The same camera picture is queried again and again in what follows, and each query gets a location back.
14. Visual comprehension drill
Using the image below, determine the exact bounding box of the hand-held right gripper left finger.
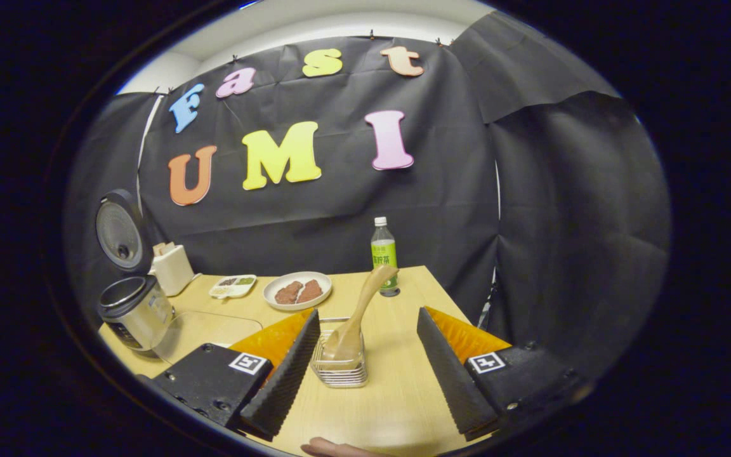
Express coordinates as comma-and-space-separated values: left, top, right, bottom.
150, 308, 322, 442

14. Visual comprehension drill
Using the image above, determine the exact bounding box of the white divided bean dish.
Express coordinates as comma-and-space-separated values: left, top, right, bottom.
209, 274, 258, 300

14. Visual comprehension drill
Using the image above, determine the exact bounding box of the white round plate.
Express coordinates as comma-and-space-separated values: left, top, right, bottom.
263, 271, 333, 312

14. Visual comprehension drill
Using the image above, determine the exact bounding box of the wooden spoon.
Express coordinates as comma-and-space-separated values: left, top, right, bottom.
322, 264, 400, 362

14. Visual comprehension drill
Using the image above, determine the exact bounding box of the white toaster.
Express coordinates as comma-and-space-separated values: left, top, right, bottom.
150, 241, 196, 297

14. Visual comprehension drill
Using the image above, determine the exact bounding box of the silver black rice cooker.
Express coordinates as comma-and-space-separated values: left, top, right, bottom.
95, 189, 176, 356

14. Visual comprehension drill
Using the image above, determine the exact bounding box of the brown meat piece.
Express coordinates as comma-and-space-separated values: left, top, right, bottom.
274, 281, 304, 305
296, 279, 324, 303

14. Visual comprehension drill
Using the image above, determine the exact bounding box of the green tea bottle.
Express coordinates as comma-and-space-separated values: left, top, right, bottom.
371, 216, 400, 297

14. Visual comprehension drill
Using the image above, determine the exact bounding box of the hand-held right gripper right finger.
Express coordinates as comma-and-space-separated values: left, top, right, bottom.
416, 306, 595, 442

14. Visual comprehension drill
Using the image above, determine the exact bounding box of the black backdrop cloth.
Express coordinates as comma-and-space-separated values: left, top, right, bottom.
64, 10, 671, 381

